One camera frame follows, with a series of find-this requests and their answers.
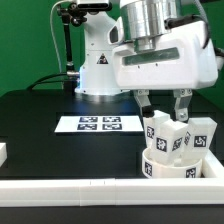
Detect black cable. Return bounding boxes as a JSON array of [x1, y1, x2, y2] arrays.
[[26, 72, 79, 91]]

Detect white U-shaped obstacle fence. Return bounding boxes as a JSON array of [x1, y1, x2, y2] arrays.
[[0, 153, 224, 207]]

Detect white round stool seat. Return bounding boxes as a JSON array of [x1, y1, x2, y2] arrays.
[[142, 148, 202, 178]]

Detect white cable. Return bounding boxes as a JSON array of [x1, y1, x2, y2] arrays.
[[49, 0, 72, 74]]

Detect black camera stand pole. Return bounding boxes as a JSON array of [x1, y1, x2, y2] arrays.
[[57, 3, 87, 95]]

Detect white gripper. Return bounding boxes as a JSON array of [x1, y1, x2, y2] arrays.
[[112, 21, 218, 121]]

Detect white sheet with tags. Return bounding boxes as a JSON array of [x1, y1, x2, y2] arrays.
[[55, 116, 143, 133]]

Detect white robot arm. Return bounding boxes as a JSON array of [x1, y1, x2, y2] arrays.
[[77, 0, 220, 121]]

